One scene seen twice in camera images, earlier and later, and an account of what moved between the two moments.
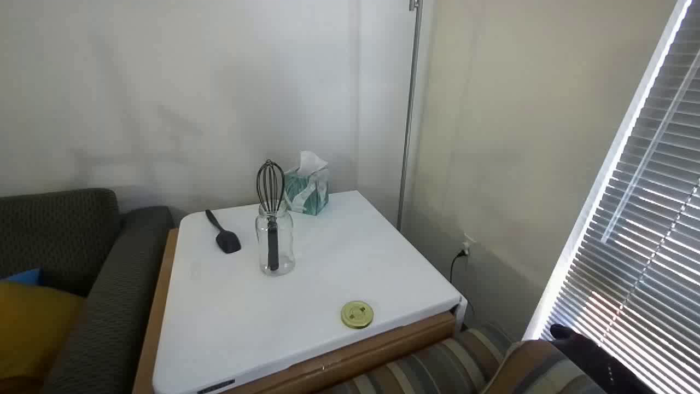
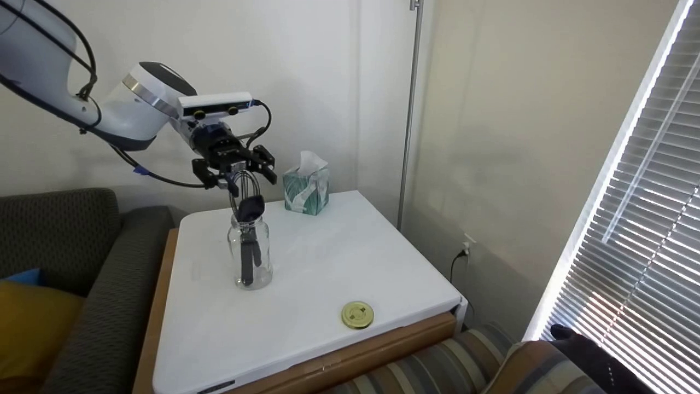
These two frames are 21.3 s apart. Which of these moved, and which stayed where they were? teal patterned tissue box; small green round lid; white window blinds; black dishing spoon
Moved: black dishing spoon
Stayed: teal patterned tissue box; white window blinds; small green round lid
